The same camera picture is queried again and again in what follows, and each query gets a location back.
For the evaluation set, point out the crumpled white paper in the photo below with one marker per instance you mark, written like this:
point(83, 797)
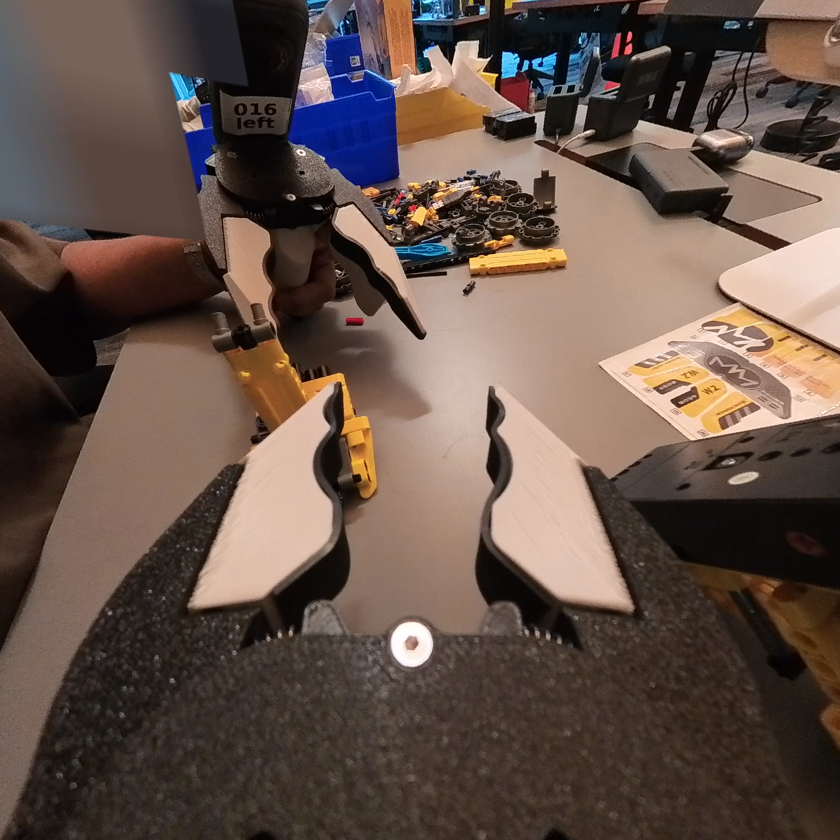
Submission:
point(459, 72)

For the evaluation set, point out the small blue storage bin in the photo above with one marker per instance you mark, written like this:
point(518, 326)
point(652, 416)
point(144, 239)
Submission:
point(344, 56)

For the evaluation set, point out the person's brown clothing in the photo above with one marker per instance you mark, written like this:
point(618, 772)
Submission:
point(33, 394)

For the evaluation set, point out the blue brick piece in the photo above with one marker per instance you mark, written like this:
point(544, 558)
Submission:
point(420, 253)

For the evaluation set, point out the dark desk mat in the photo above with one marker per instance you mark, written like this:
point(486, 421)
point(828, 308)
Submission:
point(774, 197)

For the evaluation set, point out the white rounded board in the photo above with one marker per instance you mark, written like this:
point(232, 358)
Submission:
point(787, 289)

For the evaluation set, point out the silver metal object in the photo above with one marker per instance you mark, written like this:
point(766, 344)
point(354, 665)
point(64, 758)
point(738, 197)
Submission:
point(725, 145)

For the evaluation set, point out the black battery block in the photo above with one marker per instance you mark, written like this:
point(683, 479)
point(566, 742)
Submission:
point(510, 124)

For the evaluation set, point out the large black charger dock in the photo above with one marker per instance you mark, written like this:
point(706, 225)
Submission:
point(627, 98)

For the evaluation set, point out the sticker sheet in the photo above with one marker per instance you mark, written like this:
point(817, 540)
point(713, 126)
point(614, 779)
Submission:
point(722, 374)

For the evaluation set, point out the red box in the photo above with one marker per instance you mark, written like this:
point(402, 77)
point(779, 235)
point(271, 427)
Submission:
point(514, 88)

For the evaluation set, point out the wristwatch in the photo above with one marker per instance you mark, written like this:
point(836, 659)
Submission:
point(197, 262)

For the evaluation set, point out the large blue storage bin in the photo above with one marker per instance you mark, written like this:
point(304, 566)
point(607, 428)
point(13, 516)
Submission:
point(348, 131)

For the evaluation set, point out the grey upright brick piece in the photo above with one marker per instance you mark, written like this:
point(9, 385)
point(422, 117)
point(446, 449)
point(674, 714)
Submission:
point(546, 190)

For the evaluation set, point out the small black charger dock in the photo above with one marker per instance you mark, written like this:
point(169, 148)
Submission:
point(562, 108)

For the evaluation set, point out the long yellow brick beam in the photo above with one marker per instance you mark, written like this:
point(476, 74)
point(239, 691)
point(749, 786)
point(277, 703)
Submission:
point(518, 260)

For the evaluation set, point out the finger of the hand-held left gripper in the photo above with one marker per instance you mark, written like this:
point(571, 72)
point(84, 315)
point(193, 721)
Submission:
point(246, 256)
point(371, 256)

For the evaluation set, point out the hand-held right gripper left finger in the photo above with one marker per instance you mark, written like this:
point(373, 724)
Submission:
point(275, 518)

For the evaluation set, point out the yellow storage bin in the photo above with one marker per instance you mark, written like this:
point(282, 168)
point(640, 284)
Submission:
point(439, 118)

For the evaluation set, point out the pile of toy brick pieces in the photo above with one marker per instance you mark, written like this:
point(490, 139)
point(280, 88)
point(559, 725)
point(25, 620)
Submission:
point(472, 210)

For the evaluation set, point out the black power bank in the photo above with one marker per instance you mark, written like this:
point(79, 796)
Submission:
point(679, 177)

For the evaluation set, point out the cardboard box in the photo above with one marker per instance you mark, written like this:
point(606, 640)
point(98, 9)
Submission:
point(387, 33)

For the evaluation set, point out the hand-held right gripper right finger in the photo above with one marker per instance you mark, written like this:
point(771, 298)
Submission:
point(551, 518)

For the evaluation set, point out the yellow toy brick arm assembly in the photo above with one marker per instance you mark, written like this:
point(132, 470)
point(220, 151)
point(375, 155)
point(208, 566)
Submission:
point(269, 380)

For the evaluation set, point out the person's left hand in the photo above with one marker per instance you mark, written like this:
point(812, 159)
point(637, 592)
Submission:
point(308, 295)

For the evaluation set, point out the person's left forearm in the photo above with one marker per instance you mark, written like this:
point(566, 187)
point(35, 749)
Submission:
point(131, 275)

